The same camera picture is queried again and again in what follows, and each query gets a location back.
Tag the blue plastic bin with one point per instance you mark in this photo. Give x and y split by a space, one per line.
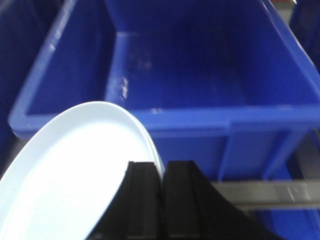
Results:
30 34
222 82
305 25

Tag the left blue plastic bin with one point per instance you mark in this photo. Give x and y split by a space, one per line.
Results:
30 34

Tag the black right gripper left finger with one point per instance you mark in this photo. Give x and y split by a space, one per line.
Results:
134 212

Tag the right centre blue plastic bin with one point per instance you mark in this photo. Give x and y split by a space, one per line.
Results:
305 25

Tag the middle blue plastic bin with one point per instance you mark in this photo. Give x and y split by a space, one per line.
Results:
222 82

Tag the light blue plate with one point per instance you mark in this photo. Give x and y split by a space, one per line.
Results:
156 158
65 177

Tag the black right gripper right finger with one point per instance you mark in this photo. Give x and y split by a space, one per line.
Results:
194 210

